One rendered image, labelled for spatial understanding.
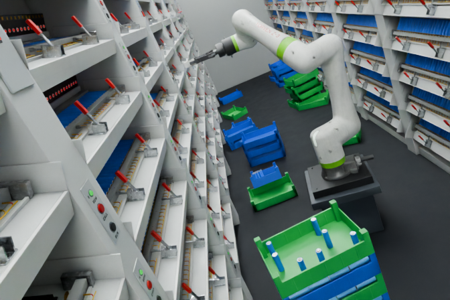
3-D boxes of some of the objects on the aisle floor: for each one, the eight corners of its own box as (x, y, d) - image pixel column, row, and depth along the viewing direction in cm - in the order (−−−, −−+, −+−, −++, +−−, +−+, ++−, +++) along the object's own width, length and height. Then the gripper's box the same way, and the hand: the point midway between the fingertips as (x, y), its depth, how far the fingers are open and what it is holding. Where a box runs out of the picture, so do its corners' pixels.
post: (284, 486, 102) (-170, -252, 44) (292, 532, 93) (-263, -317, 35) (221, 507, 103) (-299, -181, 46) (222, 554, 94) (-419, -226, 37)
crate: (290, 181, 246) (286, 171, 243) (298, 195, 227) (294, 185, 224) (250, 196, 248) (246, 187, 245) (254, 212, 229) (250, 202, 226)
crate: (254, 181, 265) (249, 171, 265) (278, 171, 264) (274, 161, 264) (254, 189, 235) (249, 177, 235) (282, 177, 234) (277, 166, 234)
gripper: (227, 56, 188) (186, 74, 190) (226, 53, 200) (187, 69, 202) (221, 43, 185) (180, 61, 187) (220, 41, 197) (181, 57, 199)
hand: (189, 63), depth 194 cm, fingers closed
